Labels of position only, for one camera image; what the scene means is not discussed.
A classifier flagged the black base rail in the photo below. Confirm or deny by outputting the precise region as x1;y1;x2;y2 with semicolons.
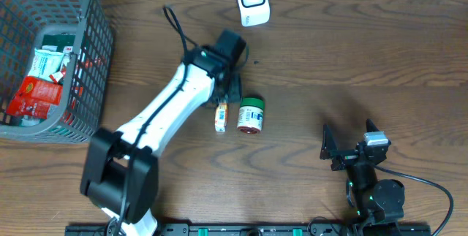
64;222;432;236

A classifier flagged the green 3M cloth package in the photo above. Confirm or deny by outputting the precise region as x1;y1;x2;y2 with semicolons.
41;34;75;53

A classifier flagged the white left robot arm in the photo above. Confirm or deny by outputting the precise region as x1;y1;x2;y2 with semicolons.
80;30;247;235

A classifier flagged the small orange white box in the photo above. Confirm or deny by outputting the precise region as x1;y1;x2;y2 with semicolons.
214;102;228;132

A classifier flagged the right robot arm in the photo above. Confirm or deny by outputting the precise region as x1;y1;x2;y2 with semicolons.
320;119;405;225

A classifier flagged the green lid jar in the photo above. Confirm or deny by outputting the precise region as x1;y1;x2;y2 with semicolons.
237;97;265;134

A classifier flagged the white teal wipes packet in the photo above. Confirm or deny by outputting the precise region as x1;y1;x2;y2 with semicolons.
27;49;65;82

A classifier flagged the grey plastic mesh basket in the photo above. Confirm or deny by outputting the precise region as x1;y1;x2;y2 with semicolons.
1;0;113;143

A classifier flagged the white barcode scanner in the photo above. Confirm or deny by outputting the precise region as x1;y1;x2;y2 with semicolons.
237;0;271;27

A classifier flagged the red snack bag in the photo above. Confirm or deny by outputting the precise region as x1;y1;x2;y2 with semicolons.
6;76;63;119

